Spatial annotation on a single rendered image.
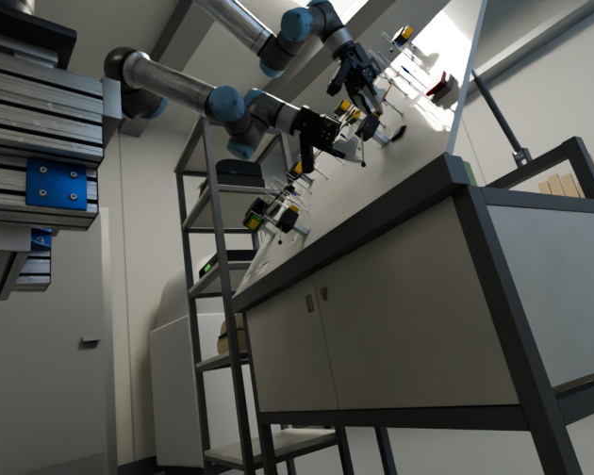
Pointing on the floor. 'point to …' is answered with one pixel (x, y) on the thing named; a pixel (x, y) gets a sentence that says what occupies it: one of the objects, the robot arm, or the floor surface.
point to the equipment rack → (240, 202)
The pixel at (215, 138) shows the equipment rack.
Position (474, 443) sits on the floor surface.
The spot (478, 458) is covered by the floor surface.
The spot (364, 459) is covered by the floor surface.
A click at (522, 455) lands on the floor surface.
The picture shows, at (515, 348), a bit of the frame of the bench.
